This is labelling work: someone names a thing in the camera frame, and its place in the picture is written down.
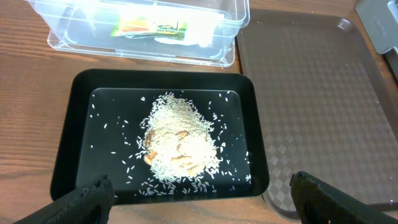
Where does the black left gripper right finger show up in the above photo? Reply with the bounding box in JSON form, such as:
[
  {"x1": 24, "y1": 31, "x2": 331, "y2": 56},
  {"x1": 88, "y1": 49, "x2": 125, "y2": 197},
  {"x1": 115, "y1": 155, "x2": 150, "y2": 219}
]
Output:
[{"x1": 290, "y1": 171, "x2": 397, "y2": 224}]

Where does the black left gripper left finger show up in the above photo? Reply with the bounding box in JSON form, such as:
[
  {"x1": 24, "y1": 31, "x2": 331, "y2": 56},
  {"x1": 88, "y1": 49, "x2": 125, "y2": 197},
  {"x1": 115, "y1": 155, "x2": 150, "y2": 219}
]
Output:
[{"x1": 15, "y1": 175, "x2": 114, "y2": 224}]

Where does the rice food waste pile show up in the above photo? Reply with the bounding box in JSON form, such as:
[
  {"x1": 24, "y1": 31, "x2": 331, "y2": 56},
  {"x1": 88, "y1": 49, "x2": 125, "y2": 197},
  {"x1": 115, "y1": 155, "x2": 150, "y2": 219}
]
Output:
[{"x1": 89, "y1": 90, "x2": 252, "y2": 197}]

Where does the yellow green snack wrapper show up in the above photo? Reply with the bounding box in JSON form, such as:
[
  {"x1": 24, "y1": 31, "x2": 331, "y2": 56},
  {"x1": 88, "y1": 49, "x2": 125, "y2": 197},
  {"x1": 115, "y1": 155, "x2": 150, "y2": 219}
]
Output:
[{"x1": 110, "y1": 17, "x2": 188, "y2": 40}]

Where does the white plastic bag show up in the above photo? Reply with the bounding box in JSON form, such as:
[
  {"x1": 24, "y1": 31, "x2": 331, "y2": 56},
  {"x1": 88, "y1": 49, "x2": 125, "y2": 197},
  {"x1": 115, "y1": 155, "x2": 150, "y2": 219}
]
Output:
[{"x1": 118, "y1": 4, "x2": 224, "y2": 47}]

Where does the black waste tray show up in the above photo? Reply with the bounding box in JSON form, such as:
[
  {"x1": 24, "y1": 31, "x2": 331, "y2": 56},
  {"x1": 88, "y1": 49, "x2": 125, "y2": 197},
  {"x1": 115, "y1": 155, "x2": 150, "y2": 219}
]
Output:
[{"x1": 50, "y1": 69, "x2": 269, "y2": 205}]

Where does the grey dishwasher rack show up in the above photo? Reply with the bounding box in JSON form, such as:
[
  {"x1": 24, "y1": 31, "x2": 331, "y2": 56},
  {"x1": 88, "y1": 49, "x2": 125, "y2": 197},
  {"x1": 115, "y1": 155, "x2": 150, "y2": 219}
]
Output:
[{"x1": 355, "y1": 0, "x2": 397, "y2": 78}]

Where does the clear plastic waste bin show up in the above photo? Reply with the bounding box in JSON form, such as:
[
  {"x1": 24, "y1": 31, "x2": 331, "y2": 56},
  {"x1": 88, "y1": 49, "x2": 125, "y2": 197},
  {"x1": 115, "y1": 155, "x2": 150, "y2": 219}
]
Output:
[{"x1": 29, "y1": 0, "x2": 251, "y2": 67}]

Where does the brown serving tray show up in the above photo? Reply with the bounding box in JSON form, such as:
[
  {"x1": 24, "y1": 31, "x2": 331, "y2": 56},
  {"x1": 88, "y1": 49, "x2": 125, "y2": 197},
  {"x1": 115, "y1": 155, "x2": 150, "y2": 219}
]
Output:
[{"x1": 237, "y1": 9, "x2": 397, "y2": 220}]

